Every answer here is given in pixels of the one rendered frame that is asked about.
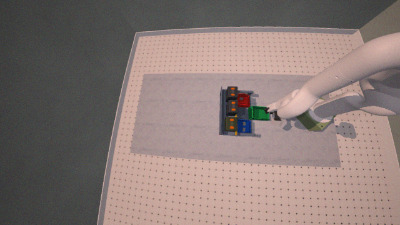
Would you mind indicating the dark grey metal bin rack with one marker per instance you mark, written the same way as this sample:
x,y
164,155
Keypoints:
x,y
242,113

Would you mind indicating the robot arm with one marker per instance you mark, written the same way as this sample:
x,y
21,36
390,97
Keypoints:
x,y
376,60

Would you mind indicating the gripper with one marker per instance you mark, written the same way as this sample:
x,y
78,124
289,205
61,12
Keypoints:
x,y
271,108

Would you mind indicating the green bin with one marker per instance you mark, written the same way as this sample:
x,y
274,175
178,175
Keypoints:
x,y
257,113

